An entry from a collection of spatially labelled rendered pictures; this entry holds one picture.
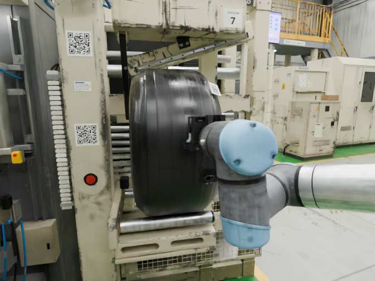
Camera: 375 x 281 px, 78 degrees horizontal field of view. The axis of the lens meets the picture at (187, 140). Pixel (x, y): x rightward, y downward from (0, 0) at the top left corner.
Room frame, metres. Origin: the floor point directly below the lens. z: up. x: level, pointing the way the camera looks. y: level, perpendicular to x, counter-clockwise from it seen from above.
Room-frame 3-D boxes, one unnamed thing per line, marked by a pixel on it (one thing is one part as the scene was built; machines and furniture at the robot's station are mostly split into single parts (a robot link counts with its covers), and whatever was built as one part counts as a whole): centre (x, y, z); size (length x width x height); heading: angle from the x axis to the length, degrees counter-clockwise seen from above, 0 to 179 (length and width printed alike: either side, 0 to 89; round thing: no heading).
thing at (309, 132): (5.05, -2.75, 0.62); 0.91 x 0.58 x 1.25; 110
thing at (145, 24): (1.22, 0.04, 1.71); 0.61 x 0.25 x 0.15; 102
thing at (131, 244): (0.77, 0.08, 0.84); 0.36 x 0.09 x 0.06; 102
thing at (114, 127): (1.23, 0.40, 1.05); 0.20 x 0.15 x 0.30; 102
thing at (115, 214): (0.87, 0.28, 0.90); 0.40 x 0.03 x 0.10; 12
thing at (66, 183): (0.79, 0.43, 1.19); 0.05 x 0.04 x 0.48; 12
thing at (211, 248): (0.90, 0.11, 0.80); 0.37 x 0.36 x 0.02; 12
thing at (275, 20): (4.61, -1.48, 2.60); 0.60 x 0.05 x 0.55; 110
